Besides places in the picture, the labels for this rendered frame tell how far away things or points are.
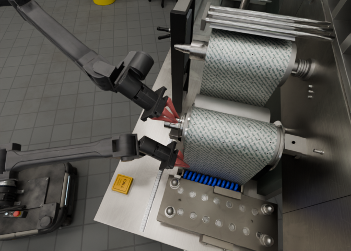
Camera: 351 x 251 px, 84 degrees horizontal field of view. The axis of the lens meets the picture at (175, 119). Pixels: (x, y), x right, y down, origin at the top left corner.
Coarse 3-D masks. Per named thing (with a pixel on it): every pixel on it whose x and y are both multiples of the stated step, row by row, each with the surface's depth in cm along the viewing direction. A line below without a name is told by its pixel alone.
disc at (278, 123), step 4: (276, 124) 57; (280, 124) 54; (280, 128) 53; (284, 128) 52; (280, 132) 53; (284, 132) 51; (280, 136) 52; (284, 136) 51; (280, 140) 52; (284, 140) 50; (280, 144) 51; (280, 148) 50; (280, 152) 50; (276, 156) 52; (280, 156) 50; (276, 160) 51; (268, 164) 56; (272, 164) 53; (276, 164) 51; (268, 168) 55; (272, 168) 53
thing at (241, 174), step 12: (192, 156) 64; (204, 156) 61; (192, 168) 73; (204, 168) 70; (216, 168) 67; (228, 168) 64; (240, 168) 61; (252, 168) 59; (228, 180) 73; (240, 180) 70
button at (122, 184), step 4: (116, 176) 85; (120, 176) 85; (124, 176) 85; (128, 176) 85; (116, 180) 84; (120, 180) 84; (124, 180) 84; (128, 180) 84; (132, 180) 85; (116, 184) 83; (120, 184) 83; (124, 184) 83; (128, 184) 83; (112, 188) 82; (116, 188) 82; (120, 188) 82; (124, 188) 82; (128, 188) 83; (120, 192) 82; (124, 192) 81
